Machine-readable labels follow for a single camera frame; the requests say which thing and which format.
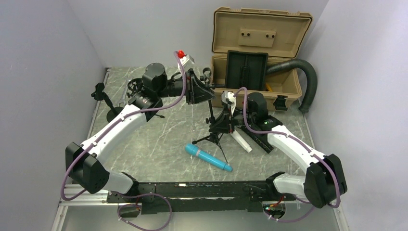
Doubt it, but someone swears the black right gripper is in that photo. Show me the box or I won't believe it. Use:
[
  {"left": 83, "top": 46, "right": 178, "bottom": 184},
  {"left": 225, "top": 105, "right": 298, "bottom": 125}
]
[{"left": 209, "top": 104, "right": 256, "bottom": 134}]

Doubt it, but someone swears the silver open-end wrench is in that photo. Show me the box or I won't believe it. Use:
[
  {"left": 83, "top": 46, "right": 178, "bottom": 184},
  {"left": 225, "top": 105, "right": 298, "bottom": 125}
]
[{"left": 117, "top": 78, "right": 132, "bottom": 107}]

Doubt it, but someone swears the black tool tray insert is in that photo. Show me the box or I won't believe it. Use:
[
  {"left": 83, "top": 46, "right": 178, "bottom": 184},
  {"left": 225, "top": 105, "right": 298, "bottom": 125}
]
[{"left": 225, "top": 50, "right": 268, "bottom": 91}]

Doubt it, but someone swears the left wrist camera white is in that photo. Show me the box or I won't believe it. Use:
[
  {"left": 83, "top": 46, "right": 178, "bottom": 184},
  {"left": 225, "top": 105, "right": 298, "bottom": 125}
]
[{"left": 176, "top": 50, "right": 195, "bottom": 70}]

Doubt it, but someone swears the tan plastic toolbox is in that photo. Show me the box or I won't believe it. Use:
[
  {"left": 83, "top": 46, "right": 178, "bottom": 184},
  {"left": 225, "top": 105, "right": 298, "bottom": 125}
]
[{"left": 210, "top": 7, "right": 317, "bottom": 112}]

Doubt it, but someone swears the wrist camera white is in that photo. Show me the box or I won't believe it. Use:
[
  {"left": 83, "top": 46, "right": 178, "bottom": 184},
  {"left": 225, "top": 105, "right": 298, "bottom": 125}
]
[
  {"left": 221, "top": 91, "right": 236, "bottom": 115},
  {"left": 176, "top": 50, "right": 195, "bottom": 70}
]

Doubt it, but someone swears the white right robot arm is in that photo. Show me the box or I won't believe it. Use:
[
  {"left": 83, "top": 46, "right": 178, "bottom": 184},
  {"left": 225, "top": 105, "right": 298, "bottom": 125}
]
[{"left": 209, "top": 91, "right": 347, "bottom": 208}]

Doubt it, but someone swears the cyan microphone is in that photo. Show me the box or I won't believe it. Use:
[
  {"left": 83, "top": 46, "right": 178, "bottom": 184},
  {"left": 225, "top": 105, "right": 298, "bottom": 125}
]
[{"left": 185, "top": 144, "right": 233, "bottom": 172}]

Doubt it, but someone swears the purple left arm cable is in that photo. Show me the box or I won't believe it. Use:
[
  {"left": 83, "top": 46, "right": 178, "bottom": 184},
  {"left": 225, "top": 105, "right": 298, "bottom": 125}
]
[{"left": 60, "top": 51, "right": 187, "bottom": 231}]

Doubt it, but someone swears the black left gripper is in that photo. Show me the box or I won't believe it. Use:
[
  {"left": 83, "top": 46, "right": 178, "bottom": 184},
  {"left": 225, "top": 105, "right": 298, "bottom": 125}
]
[{"left": 157, "top": 69, "right": 216, "bottom": 105}]

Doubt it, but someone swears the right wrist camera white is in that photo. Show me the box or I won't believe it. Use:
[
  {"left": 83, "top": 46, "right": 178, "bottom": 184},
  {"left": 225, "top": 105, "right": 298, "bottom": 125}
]
[{"left": 221, "top": 91, "right": 236, "bottom": 115}]

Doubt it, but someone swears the white microphone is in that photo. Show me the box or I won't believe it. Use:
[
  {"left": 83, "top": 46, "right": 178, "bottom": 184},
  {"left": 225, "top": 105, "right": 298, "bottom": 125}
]
[{"left": 230, "top": 131, "right": 252, "bottom": 153}]

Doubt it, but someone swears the black microphone silver grille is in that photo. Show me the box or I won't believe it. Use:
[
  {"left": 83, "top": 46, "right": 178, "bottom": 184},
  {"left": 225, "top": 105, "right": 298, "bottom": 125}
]
[{"left": 240, "top": 126, "right": 274, "bottom": 154}]

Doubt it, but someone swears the yellow handled screwdriver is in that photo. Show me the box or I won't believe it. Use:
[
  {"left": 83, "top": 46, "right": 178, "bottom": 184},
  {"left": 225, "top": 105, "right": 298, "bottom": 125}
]
[{"left": 265, "top": 83, "right": 273, "bottom": 92}]

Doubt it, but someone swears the black round base mic stand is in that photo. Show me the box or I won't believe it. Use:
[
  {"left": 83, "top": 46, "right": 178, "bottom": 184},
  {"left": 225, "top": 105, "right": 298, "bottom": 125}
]
[{"left": 91, "top": 82, "right": 123, "bottom": 122}]

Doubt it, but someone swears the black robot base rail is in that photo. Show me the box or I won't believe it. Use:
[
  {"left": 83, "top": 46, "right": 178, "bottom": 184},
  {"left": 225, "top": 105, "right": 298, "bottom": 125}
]
[{"left": 106, "top": 180, "right": 295, "bottom": 215}]

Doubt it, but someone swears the black tripod stand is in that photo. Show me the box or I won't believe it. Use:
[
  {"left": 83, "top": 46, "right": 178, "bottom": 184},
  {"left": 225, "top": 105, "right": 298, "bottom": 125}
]
[
  {"left": 127, "top": 78, "right": 144, "bottom": 104},
  {"left": 192, "top": 67, "right": 229, "bottom": 165}
]

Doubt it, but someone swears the black corrugated hose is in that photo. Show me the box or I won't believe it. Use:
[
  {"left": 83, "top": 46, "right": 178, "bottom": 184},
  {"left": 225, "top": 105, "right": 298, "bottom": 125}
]
[{"left": 266, "top": 58, "right": 318, "bottom": 114}]

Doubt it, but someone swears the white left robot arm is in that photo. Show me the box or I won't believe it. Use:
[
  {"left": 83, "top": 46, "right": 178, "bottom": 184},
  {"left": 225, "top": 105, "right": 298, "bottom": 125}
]
[{"left": 65, "top": 63, "right": 215, "bottom": 202}]

